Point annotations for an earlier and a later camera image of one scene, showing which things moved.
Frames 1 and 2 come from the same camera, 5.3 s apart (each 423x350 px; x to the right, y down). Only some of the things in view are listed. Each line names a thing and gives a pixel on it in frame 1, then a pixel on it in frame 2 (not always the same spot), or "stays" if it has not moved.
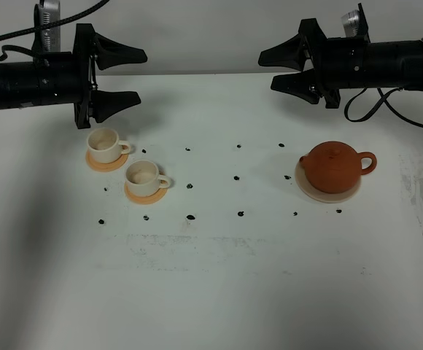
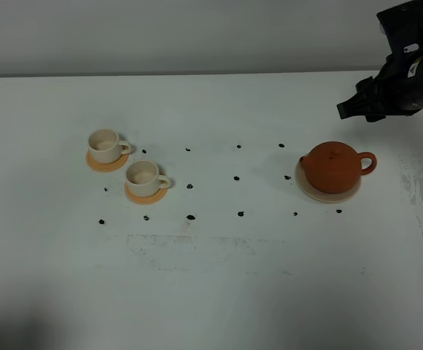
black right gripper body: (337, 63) -> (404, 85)
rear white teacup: (104, 146) stays
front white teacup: (142, 178) stays
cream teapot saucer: (312, 194) stays
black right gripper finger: (287, 54) -> (355, 106)
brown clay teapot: (335, 167) stays
